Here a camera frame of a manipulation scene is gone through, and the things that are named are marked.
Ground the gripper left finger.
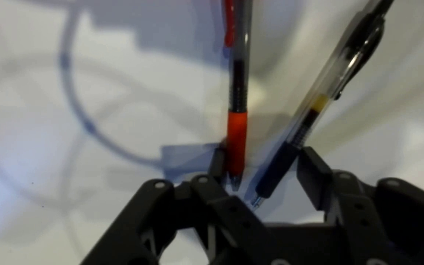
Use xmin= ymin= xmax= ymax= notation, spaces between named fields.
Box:
xmin=80 ymin=142 xmax=271 ymax=265

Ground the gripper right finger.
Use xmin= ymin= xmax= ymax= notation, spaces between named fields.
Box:
xmin=296 ymin=146 xmax=424 ymax=265

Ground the red grip pen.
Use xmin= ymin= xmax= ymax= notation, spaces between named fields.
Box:
xmin=222 ymin=0 xmax=253 ymax=192

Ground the black grip pen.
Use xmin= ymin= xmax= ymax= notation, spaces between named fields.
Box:
xmin=250 ymin=0 xmax=396 ymax=209

